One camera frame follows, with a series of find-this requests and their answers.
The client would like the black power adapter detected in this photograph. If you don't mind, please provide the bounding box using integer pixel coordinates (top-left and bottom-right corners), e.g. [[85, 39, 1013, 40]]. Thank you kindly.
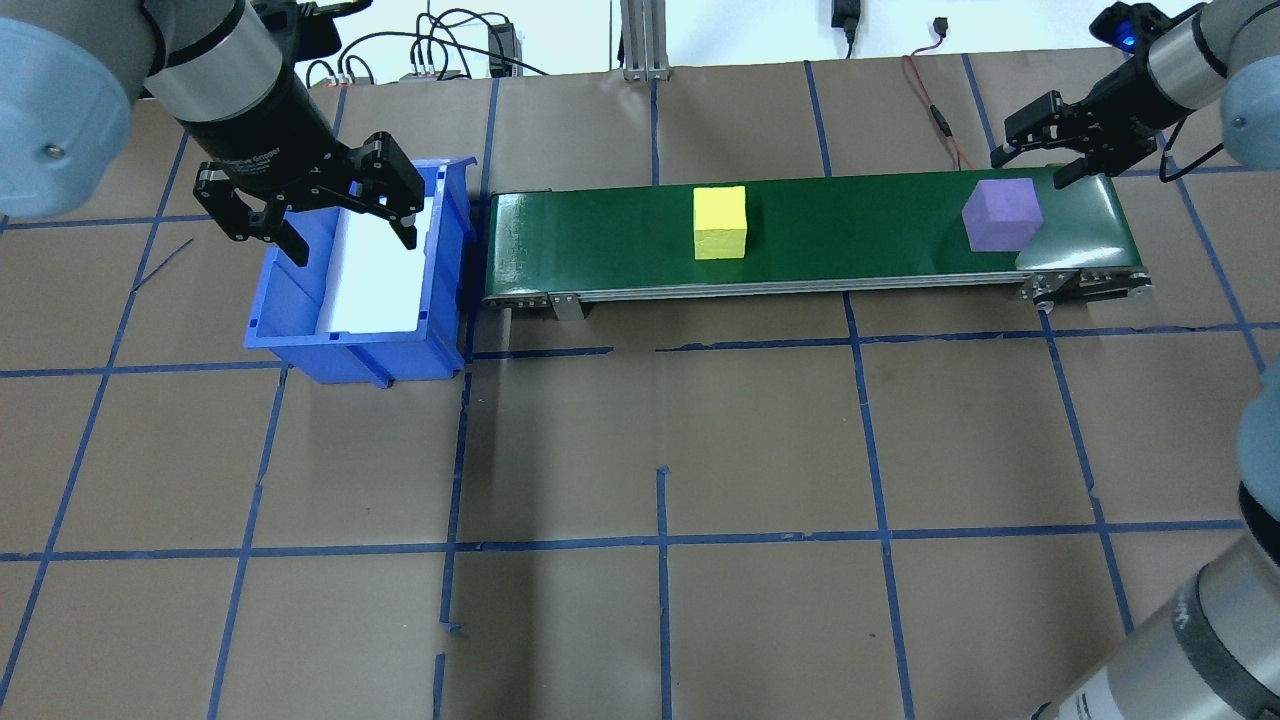
[[830, 0, 863, 59]]

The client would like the purple foam block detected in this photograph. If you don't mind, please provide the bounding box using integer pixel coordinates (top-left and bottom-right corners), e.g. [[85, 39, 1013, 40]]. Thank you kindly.
[[962, 178, 1045, 253]]

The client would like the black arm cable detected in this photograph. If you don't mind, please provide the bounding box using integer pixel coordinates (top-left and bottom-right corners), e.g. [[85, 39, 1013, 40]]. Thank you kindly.
[[1158, 100, 1237, 187]]

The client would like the blue plastic storage bin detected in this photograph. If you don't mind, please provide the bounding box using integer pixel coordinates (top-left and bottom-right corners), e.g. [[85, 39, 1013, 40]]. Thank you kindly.
[[243, 155, 479, 389]]

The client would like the aluminium profile post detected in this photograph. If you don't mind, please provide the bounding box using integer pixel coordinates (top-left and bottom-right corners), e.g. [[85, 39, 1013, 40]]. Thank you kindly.
[[620, 0, 671, 82]]

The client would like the red thin wire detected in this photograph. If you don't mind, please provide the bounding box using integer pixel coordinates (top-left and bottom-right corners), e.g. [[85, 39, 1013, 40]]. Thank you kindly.
[[903, 28, 979, 173]]

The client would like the green conveyor belt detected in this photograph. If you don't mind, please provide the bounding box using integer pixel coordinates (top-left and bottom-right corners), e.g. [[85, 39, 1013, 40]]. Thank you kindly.
[[483, 168, 1153, 323]]

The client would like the black looping cable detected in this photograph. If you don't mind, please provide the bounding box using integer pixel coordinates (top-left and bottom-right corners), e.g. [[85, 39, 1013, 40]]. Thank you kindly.
[[305, 8, 551, 86]]

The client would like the yellow foam block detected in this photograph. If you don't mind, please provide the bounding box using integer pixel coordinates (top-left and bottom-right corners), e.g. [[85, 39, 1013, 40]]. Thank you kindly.
[[693, 185, 749, 261]]

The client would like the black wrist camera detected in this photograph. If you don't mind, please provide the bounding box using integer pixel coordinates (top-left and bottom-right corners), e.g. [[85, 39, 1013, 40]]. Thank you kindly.
[[1089, 0, 1173, 53]]

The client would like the white foam pad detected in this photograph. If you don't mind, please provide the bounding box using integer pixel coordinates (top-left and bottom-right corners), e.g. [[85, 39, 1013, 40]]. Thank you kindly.
[[318, 195, 439, 334]]

